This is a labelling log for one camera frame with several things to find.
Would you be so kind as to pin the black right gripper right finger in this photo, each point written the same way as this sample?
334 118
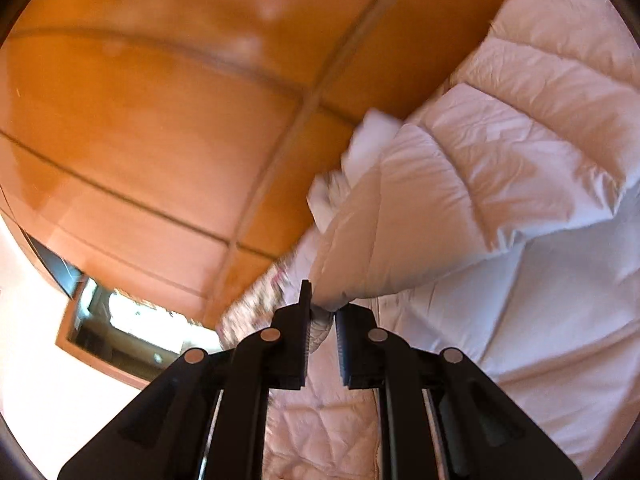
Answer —
441 416

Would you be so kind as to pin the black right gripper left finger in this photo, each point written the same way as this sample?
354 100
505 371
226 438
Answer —
205 415

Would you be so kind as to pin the white quilted puffer jacket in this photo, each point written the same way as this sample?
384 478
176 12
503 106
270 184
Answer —
502 218

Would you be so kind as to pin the floral quilted bedspread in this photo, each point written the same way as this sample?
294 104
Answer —
274 289

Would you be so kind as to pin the orange wooden wardrobe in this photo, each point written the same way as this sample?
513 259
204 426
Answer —
166 147

